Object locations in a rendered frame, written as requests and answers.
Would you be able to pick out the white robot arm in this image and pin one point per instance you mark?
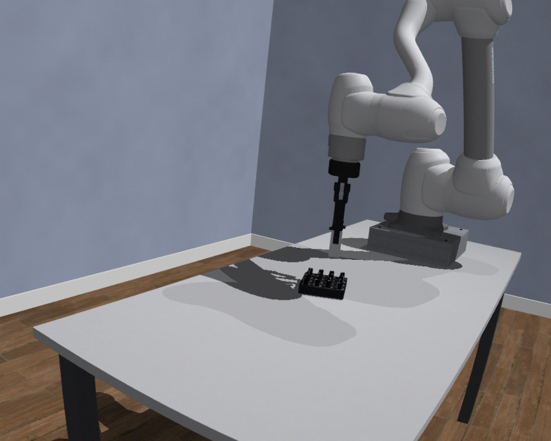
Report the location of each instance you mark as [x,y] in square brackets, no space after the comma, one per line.
[475,187]

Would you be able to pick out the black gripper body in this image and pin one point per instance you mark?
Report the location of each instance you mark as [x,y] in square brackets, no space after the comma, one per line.
[343,170]

